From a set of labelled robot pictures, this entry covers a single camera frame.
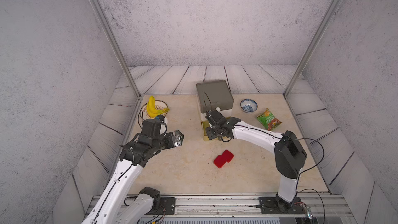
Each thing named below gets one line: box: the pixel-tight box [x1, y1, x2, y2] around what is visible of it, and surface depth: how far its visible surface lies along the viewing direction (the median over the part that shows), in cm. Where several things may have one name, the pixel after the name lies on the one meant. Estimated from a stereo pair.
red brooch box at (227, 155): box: [221, 149, 234, 163], surface depth 91 cm
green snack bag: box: [256, 107, 283, 132], surface depth 103 cm
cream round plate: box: [155, 100, 169, 110], surface depth 117 cm
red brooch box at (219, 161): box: [213, 155, 227, 169], surface depth 89 cm
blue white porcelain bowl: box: [239, 98, 259, 114], surface depth 113 cm
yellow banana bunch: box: [146, 95, 170, 118], surface depth 107 cm
